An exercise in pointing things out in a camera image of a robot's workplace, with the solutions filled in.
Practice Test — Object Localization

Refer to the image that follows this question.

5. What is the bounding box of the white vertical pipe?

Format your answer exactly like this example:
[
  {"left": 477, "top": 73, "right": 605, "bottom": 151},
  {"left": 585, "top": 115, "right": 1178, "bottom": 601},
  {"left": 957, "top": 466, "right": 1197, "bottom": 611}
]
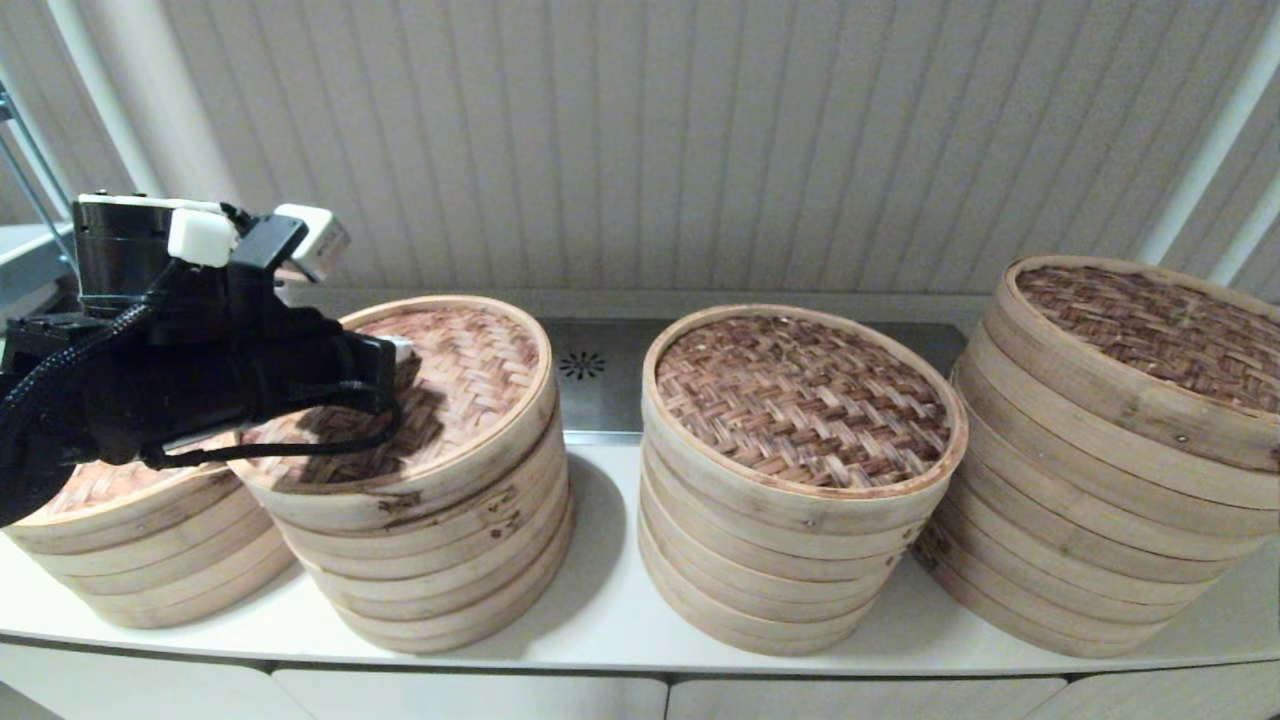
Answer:
[
  {"left": 1205, "top": 172, "right": 1280, "bottom": 291},
  {"left": 45, "top": 0, "right": 171, "bottom": 201},
  {"left": 1133, "top": 10, "right": 1280, "bottom": 269}
]

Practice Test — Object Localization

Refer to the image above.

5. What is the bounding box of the beige cabinet door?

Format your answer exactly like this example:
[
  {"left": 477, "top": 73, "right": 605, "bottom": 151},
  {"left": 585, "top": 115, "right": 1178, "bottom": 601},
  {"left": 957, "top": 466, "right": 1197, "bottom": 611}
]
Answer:
[
  {"left": 668, "top": 680, "right": 1066, "bottom": 720},
  {"left": 0, "top": 645, "right": 284, "bottom": 720},
  {"left": 275, "top": 672, "right": 669, "bottom": 720},
  {"left": 1025, "top": 662, "right": 1280, "bottom": 720}
]

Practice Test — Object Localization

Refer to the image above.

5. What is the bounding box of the stainless steel drain plate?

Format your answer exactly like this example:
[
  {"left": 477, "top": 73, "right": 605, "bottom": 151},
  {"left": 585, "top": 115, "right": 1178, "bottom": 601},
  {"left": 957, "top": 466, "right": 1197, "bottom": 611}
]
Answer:
[{"left": 535, "top": 318, "right": 969, "bottom": 448}]

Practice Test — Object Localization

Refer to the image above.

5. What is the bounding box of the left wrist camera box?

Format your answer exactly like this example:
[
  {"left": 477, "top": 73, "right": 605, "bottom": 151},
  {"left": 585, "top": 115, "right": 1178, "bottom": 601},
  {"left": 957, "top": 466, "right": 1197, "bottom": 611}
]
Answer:
[{"left": 232, "top": 203, "right": 353, "bottom": 313}]

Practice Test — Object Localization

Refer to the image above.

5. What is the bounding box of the white side table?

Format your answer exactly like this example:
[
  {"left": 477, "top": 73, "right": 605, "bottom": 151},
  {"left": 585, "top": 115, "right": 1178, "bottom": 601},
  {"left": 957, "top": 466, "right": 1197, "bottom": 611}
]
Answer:
[{"left": 0, "top": 222, "right": 79, "bottom": 326}]

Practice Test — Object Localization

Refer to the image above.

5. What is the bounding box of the grey metal rack frame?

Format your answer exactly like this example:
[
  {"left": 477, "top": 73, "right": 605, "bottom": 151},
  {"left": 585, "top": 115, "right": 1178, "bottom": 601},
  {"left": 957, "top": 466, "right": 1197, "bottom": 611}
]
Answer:
[{"left": 0, "top": 83, "right": 79, "bottom": 276}]

